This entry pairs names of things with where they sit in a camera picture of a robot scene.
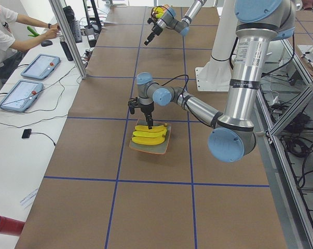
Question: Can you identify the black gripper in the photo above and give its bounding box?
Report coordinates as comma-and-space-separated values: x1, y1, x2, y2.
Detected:
139, 102, 154, 130
144, 22, 164, 46

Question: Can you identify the yellow-green banana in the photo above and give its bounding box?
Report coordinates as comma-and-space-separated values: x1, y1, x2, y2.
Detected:
134, 123, 168, 133

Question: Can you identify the yellow banana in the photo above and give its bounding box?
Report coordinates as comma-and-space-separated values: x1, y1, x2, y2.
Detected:
132, 130, 167, 139
131, 136, 166, 146

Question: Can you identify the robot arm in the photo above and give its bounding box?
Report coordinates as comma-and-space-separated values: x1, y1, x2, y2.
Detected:
144, 0, 206, 46
128, 1, 296, 162

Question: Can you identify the fruit basket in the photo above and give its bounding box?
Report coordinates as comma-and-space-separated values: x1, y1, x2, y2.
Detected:
151, 4, 170, 20

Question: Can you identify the person hand on mouse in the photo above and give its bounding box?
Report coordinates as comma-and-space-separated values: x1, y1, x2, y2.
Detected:
40, 27, 59, 39

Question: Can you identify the black keyboard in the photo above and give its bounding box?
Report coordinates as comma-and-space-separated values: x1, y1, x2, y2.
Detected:
68, 20, 83, 43

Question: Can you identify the black water bottle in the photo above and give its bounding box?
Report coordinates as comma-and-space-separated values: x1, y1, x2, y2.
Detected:
59, 35, 73, 61

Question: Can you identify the black computer mouse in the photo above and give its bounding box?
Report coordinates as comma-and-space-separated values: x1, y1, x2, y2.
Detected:
41, 39, 53, 47

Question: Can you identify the blue teach pendant far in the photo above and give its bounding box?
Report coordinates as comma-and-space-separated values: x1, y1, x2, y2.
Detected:
20, 54, 61, 80

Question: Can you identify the blue teach pendant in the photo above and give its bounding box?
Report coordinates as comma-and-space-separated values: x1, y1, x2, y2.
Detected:
0, 79, 44, 113
20, 54, 61, 80

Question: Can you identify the green clamp tool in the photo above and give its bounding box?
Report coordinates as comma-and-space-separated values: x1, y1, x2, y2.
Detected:
26, 25, 39, 37

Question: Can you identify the small black device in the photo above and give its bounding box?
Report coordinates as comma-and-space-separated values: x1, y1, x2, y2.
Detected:
21, 129, 32, 139

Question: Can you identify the blue teach pendant near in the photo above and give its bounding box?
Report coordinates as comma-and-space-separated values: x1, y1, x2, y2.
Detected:
0, 79, 44, 113

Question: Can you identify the person in white shirt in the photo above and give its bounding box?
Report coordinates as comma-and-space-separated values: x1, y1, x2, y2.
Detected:
0, 5, 60, 82

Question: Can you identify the red cylinder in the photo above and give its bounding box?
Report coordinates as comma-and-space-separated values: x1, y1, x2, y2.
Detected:
0, 216, 25, 237

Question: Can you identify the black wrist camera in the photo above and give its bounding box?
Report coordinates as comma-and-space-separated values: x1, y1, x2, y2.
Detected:
128, 97, 140, 115

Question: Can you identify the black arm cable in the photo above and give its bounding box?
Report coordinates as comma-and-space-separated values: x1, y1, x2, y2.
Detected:
160, 74, 189, 94

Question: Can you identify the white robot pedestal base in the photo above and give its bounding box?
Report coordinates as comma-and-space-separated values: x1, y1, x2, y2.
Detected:
195, 0, 238, 92

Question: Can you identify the aluminium frame post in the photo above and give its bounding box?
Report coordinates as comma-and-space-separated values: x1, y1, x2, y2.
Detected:
49, 0, 87, 79

